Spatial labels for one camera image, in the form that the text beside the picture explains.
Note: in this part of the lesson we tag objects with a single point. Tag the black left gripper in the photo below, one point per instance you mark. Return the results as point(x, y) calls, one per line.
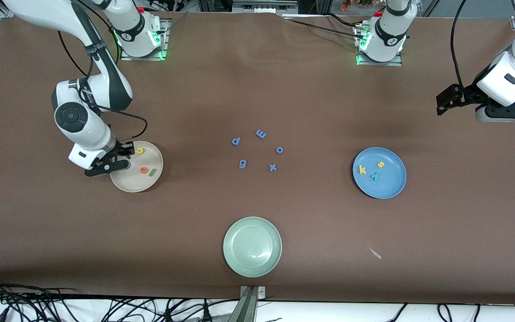
point(468, 95)

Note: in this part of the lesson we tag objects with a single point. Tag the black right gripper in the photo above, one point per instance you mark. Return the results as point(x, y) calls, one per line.
point(121, 149)

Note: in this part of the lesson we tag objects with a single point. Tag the yellow letter k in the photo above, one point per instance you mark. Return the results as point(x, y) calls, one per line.
point(361, 170)

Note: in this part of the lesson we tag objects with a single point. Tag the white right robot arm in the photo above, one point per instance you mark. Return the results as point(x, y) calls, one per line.
point(92, 134)

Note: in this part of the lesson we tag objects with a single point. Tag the beige brown plate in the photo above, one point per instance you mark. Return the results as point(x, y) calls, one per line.
point(137, 183)

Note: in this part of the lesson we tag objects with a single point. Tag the blue plate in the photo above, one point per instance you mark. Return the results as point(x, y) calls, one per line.
point(387, 183)

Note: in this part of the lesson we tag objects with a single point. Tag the blue letter g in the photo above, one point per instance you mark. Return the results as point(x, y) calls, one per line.
point(242, 165)

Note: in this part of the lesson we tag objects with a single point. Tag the blue letter m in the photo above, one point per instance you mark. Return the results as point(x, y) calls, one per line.
point(261, 133)

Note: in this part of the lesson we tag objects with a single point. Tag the brown table cover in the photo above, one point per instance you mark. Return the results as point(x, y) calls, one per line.
point(257, 89)

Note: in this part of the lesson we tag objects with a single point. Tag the pale green plate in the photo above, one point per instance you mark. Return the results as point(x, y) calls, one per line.
point(252, 247)

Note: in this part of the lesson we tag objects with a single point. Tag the small white paper scrap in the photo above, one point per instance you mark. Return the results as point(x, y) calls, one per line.
point(376, 254)

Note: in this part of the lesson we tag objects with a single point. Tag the grey metal box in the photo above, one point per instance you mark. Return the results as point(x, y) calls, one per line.
point(264, 6)

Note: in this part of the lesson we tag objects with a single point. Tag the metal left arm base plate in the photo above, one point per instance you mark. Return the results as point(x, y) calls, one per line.
point(378, 64)

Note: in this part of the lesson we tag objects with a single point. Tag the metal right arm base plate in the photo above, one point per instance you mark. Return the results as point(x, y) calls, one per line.
point(143, 57)

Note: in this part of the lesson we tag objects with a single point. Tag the metal bracket at table edge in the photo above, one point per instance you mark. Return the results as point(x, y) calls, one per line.
point(248, 304)

